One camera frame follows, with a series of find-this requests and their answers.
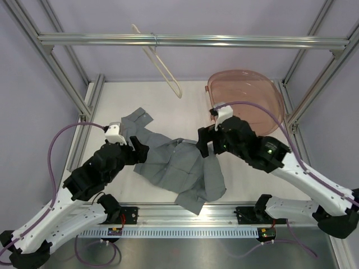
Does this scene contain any grey button shirt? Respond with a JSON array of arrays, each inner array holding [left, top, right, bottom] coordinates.
[[121, 108, 227, 215]]

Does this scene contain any cream plastic hanger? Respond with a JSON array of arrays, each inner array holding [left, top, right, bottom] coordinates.
[[141, 33, 183, 99]]

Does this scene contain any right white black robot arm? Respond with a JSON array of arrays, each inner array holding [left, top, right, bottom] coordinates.
[[196, 117, 358, 239]]

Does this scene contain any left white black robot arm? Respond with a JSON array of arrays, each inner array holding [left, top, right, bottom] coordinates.
[[1, 136, 149, 268]]

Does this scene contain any pink translucent plastic basin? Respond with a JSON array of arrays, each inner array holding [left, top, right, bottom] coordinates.
[[205, 69, 284, 136]]

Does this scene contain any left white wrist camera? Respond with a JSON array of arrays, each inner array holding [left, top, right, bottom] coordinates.
[[104, 122, 127, 146]]

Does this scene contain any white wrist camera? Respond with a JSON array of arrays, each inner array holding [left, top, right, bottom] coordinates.
[[209, 103, 233, 131], [104, 122, 127, 146]]

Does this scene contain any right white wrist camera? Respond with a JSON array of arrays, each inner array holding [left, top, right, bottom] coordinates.
[[209, 103, 233, 131]]

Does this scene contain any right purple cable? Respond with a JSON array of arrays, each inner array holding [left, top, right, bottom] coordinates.
[[214, 100, 359, 258]]

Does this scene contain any purple cable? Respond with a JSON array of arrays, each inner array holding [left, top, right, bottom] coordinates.
[[0, 122, 122, 266], [214, 100, 359, 258]]

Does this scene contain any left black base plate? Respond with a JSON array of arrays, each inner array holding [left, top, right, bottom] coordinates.
[[108, 206, 139, 225]]

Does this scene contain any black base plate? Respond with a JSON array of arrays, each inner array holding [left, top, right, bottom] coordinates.
[[108, 206, 139, 225], [233, 206, 286, 225]]

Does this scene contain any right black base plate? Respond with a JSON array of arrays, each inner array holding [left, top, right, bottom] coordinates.
[[233, 206, 286, 225]]

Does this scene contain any white slotted cable duct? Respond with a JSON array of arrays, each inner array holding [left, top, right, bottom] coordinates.
[[79, 227, 259, 239]]

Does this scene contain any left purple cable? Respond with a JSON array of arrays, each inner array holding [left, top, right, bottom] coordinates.
[[0, 122, 122, 266]]

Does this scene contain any aluminium hanging rail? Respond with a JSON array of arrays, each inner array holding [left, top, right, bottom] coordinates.
[[38, 33, 349, 50]]

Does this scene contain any aluminium frame structure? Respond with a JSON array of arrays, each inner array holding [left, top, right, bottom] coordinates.
[[1, 1, 358, 268]]

